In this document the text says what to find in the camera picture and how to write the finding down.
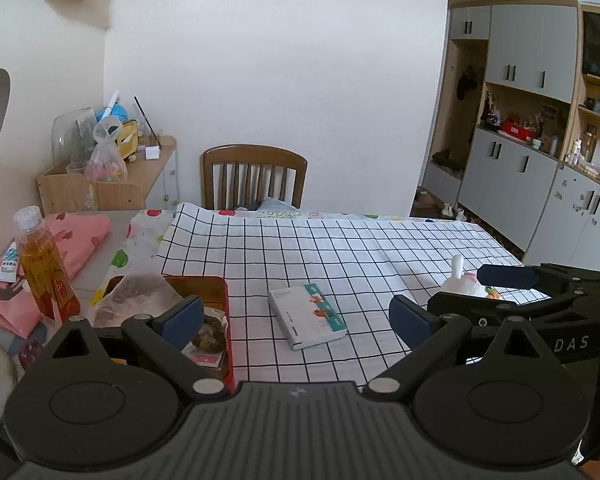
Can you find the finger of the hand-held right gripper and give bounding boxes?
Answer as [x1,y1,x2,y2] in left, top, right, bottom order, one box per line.
[477,262,600,292]
[426,290,575,332]

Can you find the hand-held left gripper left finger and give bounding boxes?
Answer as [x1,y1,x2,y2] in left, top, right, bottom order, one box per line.
[46,295,231,402]

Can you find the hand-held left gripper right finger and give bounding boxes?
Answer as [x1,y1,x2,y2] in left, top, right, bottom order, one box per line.
[362,295,555,402]

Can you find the white plush rabbit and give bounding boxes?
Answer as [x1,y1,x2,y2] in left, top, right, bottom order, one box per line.
[440,254,506,301]

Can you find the brown scrunchie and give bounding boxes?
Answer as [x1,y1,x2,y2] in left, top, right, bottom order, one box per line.
[190,317,227,356]

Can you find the red tin box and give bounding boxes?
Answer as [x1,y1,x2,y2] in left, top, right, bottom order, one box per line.
[100,275,237,394]

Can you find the pink sachet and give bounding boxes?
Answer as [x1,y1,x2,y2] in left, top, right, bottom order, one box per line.
[182,345,226,369]

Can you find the white flat box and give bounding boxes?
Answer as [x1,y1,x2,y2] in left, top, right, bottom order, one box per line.
[267,282,349,352]

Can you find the black checked white tablecloth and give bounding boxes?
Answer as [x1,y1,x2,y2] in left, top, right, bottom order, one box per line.
[157,202,555,389]

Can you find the pink printed cloth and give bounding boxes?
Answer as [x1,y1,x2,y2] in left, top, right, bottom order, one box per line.
[0,211,112,339]

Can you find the light blue cloth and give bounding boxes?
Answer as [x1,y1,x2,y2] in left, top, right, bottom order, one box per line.
[235,196,303,214]

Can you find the amber tea bottle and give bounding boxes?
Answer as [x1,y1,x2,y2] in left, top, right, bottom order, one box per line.
[12,206,82,322]

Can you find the wooden top side cabinet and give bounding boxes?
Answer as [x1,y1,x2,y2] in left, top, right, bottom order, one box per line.
[36,135,179,212]

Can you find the plastic bag of sweets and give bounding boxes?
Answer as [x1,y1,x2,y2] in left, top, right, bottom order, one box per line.
[85,115,130,184]

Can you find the brown wooden chair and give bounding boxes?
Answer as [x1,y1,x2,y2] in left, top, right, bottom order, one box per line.
[201,144,309,211]

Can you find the white blue tube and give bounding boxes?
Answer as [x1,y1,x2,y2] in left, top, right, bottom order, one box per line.
[0,241,22,284]

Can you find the reed diffuser with black sticks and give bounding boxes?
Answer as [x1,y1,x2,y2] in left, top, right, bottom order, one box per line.
[133,96,165,149]

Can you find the yellow tissue box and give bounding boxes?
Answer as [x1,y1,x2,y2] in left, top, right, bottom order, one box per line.
[116,119,139,161]

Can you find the dark hanging figurine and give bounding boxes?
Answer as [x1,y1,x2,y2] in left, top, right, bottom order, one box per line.
[454,66,481,104]

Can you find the large glass jar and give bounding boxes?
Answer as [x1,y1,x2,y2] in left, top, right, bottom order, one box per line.
[51,108,99,166]

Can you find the small blue globe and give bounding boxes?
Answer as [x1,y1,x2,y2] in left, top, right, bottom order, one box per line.
[96,102,129,124]

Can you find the grey wooden wall cabinet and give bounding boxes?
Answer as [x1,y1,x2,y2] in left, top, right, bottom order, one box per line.
[412,0,600,279]

